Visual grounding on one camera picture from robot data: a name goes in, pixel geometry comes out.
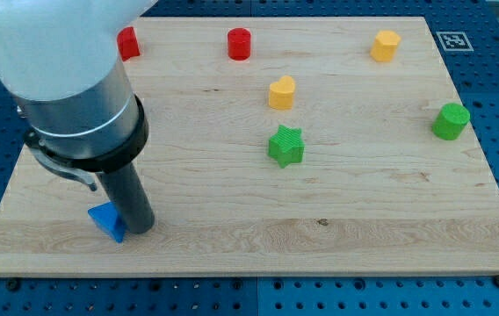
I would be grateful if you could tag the green cylinder block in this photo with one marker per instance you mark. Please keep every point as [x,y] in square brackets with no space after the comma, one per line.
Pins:
[451,121]

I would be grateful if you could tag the blue triangle block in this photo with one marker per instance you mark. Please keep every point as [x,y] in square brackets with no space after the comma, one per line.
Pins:
[108,220]

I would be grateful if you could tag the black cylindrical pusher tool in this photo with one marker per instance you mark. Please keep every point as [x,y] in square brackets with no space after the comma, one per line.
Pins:
[124,189]

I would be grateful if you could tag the black white fiducial tag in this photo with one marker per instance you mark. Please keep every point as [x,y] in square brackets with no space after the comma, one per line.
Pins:
[454,41]

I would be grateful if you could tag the red cylinder block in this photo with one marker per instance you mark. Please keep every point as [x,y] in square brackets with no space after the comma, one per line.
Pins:
[239,44]

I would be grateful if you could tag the light wooden board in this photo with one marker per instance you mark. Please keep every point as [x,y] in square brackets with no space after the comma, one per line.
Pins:
[377,194]

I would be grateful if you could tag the yellow hexagon block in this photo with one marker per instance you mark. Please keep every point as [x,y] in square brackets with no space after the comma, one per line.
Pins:
[385,45]

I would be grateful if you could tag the red block at arm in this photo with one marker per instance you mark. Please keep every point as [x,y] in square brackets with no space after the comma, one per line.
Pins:
[128,44]

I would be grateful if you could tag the green star block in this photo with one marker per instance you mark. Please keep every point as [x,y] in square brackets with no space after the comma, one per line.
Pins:
[286,146]

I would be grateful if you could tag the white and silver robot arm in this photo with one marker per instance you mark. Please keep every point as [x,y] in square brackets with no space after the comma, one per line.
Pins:
[60,61]

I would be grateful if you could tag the yellow heart block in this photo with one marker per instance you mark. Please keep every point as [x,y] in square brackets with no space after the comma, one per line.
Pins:
[281,93]

